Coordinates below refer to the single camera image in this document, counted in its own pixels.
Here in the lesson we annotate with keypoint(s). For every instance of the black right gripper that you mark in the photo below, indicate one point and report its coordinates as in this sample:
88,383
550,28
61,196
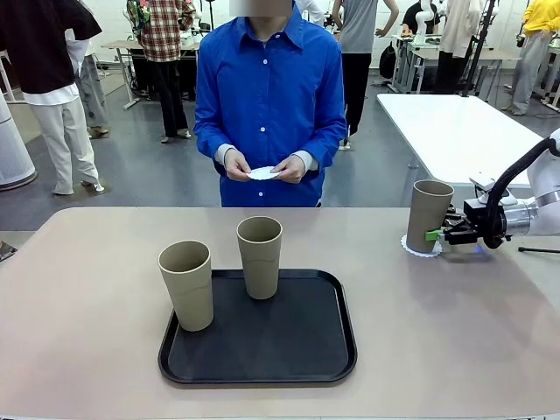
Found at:
473,212

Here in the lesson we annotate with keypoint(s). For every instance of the tall beige cup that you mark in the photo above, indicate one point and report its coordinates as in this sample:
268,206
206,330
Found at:
260,271
188,297
426,210

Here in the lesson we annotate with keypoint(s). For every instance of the white scalloped paper coaster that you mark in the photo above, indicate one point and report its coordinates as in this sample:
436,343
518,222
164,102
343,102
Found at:
262,173
420,255

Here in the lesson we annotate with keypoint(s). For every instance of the small white background robot arm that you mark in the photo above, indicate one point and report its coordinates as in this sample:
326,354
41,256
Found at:
422,22

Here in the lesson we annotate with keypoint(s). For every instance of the person's left forearm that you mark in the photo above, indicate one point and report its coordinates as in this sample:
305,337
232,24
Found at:
326,149

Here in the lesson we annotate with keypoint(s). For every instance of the person's right forearm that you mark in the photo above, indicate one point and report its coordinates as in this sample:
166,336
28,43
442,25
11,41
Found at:
210,144

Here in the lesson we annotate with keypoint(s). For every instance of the person's left hand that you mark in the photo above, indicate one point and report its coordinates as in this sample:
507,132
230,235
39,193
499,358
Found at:
295,170

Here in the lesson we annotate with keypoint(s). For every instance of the person's right hand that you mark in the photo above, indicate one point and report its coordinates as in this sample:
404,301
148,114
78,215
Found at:
237,166

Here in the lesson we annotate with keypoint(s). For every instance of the thin black rod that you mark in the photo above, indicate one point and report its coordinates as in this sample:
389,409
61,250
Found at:
538,250

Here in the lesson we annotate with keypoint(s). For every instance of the white side table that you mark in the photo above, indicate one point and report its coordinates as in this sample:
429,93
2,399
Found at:
446,131

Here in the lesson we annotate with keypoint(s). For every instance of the grey background workbench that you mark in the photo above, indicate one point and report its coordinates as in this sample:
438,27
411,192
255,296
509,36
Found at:
494,56

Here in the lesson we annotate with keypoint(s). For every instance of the black backpack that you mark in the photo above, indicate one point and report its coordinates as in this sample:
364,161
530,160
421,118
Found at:
387,61

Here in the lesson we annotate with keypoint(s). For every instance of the black equipment stand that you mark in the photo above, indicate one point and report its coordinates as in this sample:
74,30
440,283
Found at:
481,44

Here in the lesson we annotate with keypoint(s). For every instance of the bystander in yellow shirt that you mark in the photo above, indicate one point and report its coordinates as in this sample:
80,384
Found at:
531,52

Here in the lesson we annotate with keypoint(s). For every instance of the bystander in beige top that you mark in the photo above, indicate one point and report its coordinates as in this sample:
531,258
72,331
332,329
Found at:
455,26

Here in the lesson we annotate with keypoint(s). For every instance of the seated person in black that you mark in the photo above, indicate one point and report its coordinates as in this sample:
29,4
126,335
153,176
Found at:
411,19

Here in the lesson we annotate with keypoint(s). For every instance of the person in blue shirt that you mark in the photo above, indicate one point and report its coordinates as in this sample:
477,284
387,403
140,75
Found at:
267,109

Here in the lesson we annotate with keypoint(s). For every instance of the bystander in grey top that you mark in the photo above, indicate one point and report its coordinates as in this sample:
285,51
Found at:
356,26

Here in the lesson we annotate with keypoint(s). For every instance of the black plastic tray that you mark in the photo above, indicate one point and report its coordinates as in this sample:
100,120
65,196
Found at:
262,350

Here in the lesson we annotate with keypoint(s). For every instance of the bystander in plaid shirt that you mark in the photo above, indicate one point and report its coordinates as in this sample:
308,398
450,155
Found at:
166,35

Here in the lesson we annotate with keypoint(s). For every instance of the light wooden background desk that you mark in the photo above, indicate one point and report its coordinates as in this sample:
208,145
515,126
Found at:
118,45

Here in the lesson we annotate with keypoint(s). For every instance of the bystander in grey trousers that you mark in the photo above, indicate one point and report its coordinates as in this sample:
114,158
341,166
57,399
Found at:
94,96

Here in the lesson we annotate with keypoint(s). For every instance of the bystander in black shirt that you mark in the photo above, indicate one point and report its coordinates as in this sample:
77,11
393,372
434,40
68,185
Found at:
39,44

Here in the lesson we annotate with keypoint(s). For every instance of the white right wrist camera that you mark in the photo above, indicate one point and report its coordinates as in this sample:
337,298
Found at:
490,188

